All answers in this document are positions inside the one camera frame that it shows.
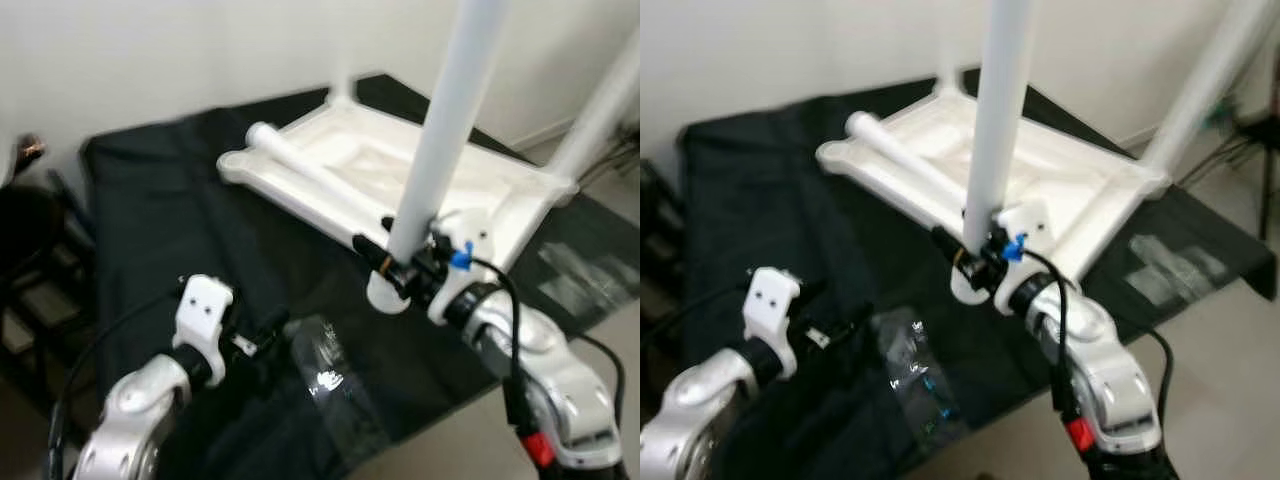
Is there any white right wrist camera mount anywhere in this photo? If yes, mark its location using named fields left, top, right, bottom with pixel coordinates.
left=990, top=198, right=1056, bottom=313
left=425, top=210, right=493, bottom=323

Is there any white plastic table top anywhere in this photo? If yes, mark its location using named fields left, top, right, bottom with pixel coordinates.
left=815, top=80, right=1171, bottom=306
left=218, top=95, right=581, bottom=316

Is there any clear tape patch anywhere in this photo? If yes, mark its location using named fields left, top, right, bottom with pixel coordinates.
left=290, top=315, right=386, bottom=466
left=870, top=305, right=976, bottom=451
left=1125, top=230, right=1236, bottom=306
left=535, top=235, right=641, bottom=321

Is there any black cloth cover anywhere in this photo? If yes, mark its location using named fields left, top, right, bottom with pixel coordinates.
left=680, top=70, right=1280, bottom=480
left=80, top=75, right=641, bottom=480

